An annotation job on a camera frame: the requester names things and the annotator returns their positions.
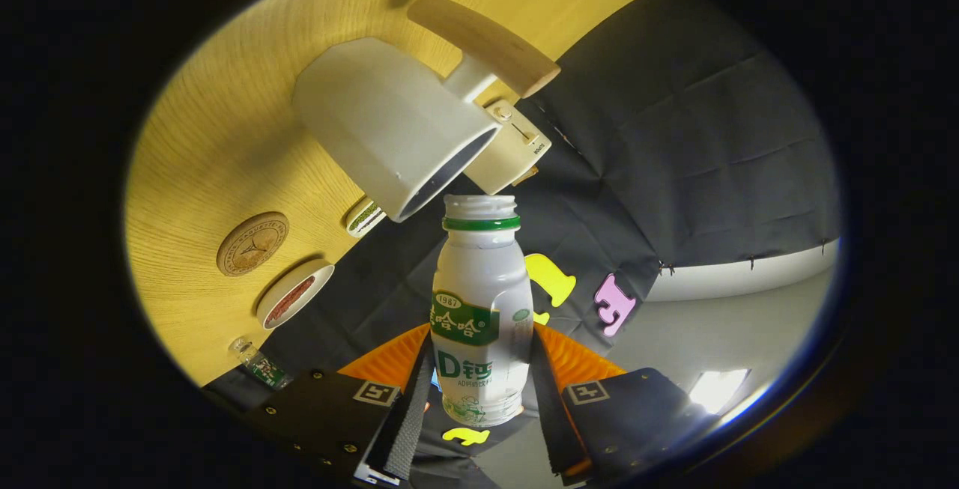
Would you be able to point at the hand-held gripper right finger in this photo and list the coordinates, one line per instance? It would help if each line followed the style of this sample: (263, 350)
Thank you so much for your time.
(551, 421)

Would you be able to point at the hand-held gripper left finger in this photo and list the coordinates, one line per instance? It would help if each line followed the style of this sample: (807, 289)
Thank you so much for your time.
(408, 421)

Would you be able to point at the white juice bottle green label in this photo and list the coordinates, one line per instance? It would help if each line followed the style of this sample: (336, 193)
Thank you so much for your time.
(479, 279)

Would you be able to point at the round cork coaster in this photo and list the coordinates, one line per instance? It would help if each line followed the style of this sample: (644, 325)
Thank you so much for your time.
(252, 243)

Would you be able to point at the clear plastic water bottle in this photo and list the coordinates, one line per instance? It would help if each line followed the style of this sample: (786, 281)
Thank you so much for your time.
(262, 368)

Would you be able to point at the ceiling light panel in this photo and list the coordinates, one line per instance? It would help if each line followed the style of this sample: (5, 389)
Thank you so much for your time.
(715, 390)

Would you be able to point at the red meat slice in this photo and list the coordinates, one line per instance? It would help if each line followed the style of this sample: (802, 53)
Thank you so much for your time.
(283, 308)
(301, 290)

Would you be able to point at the white round plate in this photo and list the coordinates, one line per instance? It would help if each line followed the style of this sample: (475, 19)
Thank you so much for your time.
(318, 273)

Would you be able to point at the white divided bean dish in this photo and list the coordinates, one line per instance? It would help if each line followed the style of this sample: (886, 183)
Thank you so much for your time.
(365, 218)

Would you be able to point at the toast slice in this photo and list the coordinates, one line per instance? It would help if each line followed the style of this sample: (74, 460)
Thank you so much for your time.
(526, 176)

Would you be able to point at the cream toaster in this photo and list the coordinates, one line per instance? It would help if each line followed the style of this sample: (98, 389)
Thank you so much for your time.
(509, 152)

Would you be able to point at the black backdrop cloth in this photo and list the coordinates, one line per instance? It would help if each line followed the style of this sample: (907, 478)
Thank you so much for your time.
(674, 137)

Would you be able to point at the wooden table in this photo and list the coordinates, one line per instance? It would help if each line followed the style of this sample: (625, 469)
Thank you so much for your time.
(225, 137)

